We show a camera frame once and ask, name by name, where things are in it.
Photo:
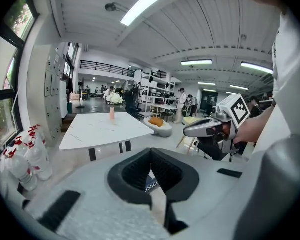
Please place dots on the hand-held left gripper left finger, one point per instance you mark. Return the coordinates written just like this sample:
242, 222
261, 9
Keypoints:
102, 209

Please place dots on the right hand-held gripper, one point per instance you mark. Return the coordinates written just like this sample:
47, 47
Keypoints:
235, 109

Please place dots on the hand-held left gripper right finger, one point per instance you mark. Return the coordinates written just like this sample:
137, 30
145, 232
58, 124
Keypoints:
209, 196

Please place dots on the person's right forearm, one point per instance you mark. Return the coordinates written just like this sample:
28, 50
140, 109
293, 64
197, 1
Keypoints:
254, 126

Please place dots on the black cantilever office chair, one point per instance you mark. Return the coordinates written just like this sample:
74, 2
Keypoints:
210, 149

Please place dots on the white marble table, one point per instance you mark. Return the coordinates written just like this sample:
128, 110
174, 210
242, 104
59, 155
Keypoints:
102, 129

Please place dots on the person's right hand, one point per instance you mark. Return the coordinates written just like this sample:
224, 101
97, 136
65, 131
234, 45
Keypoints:
230, 132

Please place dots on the round wooden side table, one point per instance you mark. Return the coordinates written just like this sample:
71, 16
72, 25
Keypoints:
191, 121

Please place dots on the white round lounge seat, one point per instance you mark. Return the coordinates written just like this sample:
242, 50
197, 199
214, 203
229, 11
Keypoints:
162, 131

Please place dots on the orange cushion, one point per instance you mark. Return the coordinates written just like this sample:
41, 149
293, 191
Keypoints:
155, 121

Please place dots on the white shelf rack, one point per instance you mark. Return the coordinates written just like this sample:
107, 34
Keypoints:
157, 89

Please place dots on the long ceiling light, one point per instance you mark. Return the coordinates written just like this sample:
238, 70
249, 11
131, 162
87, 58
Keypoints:
255, 67
196, 62
147, 5

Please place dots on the group of clear water jugs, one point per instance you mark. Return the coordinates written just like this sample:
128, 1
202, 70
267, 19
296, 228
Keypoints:
35, 156

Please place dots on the pink vase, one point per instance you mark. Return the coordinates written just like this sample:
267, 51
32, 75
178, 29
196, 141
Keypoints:
111, 114

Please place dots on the white flower bunch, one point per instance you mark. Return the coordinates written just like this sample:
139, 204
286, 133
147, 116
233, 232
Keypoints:
114, 98

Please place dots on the person's white t-shirt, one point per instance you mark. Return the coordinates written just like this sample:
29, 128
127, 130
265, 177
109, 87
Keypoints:
292, 71

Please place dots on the black balcony railing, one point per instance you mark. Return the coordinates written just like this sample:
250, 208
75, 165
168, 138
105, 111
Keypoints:
102, 67

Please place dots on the grey metal locker cabinet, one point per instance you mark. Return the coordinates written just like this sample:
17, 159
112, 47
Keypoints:
52, 89

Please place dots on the black framed window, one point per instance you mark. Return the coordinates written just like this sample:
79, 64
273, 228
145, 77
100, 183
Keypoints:
5, 109

